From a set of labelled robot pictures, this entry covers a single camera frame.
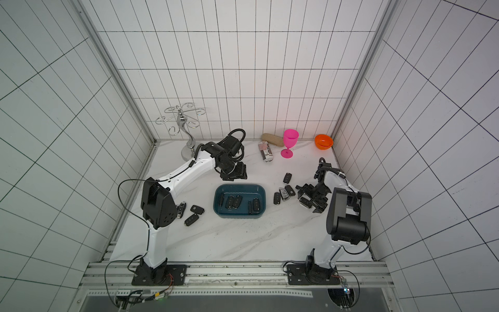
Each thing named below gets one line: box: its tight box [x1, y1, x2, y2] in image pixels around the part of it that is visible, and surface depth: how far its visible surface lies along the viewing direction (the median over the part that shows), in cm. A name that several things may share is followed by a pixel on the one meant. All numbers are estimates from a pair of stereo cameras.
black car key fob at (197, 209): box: [190, 204, 206, 215], surface depth 91 cm
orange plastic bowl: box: [314, 133, 334, 151], surface depth 117 cm
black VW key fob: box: [272, 191, 282, 205], surface depth 96 cm
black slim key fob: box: [283, 172, 293, 184], surface depth 102 cm
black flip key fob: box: [252, 196, 260, 212], surface depth 94 cm
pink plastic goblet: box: [280, 128, 300, 159], surface depth 106 cm
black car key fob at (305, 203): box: [298, 196, 313, 209], surface depth 94 cm
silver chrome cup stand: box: [155, 102, 206, 162], surface depth 96 cm
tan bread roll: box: [261, 133, 284, 147], surface depth 120 cm
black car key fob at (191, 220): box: [183, 213, 200, 227], surface depth 88 cm
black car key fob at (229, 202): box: [225, 195, 235, 210], surface depth 94 cm
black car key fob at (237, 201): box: [232, 195, 243, 210], surface depth 94 cm
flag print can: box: [257, 140, 274, 163], surface depth 112 cm
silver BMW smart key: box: [278, 187, 291, 202], surface depth 97 cm
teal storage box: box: [213, 183, 267, 219], surface depth 92 cm
